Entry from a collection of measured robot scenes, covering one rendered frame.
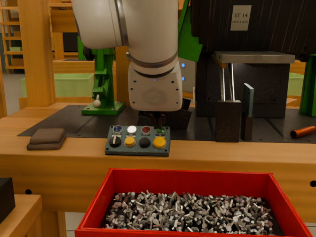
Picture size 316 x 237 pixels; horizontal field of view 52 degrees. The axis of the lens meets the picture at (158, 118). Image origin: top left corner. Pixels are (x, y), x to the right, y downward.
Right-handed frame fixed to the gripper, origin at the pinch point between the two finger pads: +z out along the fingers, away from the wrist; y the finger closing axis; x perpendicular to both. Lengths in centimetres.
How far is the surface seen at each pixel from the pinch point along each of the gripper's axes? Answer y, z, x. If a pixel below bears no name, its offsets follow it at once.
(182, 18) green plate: 4.5, -2.9, 33.5
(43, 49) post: -52, 27, 59
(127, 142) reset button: -7.3, 7.9, -0.8
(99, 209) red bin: -8.0, -3.0, -22.3
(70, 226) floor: -64, 145, 32
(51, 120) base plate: -38, 28, 22
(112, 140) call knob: -11.0, 7.8, -0.3
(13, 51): -519, 549, 727
